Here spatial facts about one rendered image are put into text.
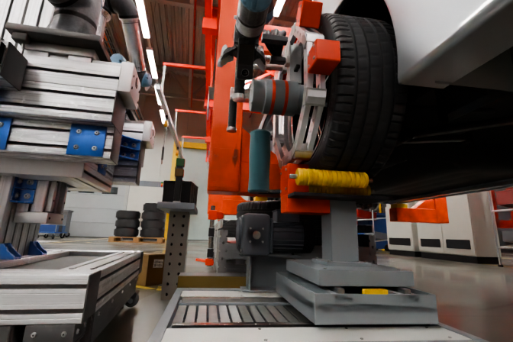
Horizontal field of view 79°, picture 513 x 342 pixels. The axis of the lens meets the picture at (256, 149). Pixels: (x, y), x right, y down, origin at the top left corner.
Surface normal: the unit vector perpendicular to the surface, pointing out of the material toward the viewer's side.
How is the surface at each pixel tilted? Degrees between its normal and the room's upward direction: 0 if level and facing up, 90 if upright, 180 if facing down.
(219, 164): 90
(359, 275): 90
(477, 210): 90
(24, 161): 90
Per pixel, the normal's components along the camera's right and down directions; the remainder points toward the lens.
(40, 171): 0.21, -0.25
